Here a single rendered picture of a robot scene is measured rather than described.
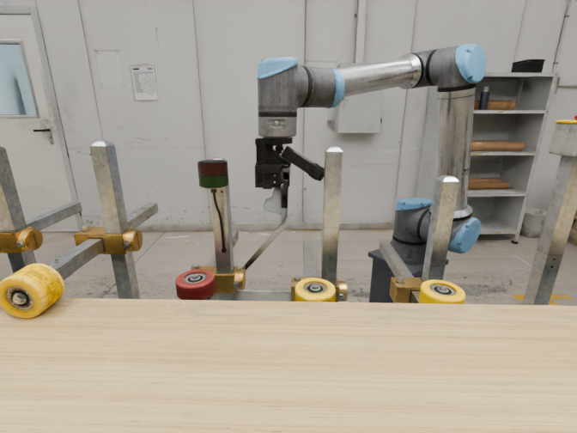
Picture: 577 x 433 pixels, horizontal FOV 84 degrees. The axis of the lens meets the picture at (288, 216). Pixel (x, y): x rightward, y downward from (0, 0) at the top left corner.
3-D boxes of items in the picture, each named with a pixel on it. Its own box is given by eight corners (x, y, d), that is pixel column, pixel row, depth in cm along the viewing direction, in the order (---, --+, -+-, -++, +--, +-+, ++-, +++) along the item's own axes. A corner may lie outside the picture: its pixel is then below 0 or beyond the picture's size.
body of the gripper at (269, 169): (258, 184, 82) (258, 136, 79) (292, 184, 82) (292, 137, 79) (255, 191, 75) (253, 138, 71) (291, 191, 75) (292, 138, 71)
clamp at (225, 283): (194, 283, 82) (191, 265, 80) (246, 283, 81) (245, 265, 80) (186, 294, 76) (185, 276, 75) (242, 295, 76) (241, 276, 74)
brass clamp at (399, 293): (388, 293, 82) (390, 275, 80) (441, 294, 81) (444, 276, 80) (395, 307, 76) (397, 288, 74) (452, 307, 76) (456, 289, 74)
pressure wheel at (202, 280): (187, 310, 74) (182, 266, 71) (221, 311, 74) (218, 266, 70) (175, 333, 67) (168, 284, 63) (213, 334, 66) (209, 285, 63)
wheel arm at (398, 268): (378, 252, 105) (379, 240, 104) (388, 252, 105) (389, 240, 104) (430, 342, 64) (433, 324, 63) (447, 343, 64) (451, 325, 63)
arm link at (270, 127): (296, 117, 78) (296, 117, 69) (296, 137, 79) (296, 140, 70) (260, 116, 78) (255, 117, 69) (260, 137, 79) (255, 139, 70)
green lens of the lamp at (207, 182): (203, 181, 69) (203, 171, 68) (231, 181, 69) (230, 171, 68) (195, 187, 63) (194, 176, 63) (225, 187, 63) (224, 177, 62)
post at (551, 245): (512, 327, 83) (557, 154, 69) (531, 328, 83) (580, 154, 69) (523, 339, 79) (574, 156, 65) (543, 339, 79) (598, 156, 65)
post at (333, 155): (318, 330, 84) (324, 145, 69) (331, 330, 84) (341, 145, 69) (318, 338, 81) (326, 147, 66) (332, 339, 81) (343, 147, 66)
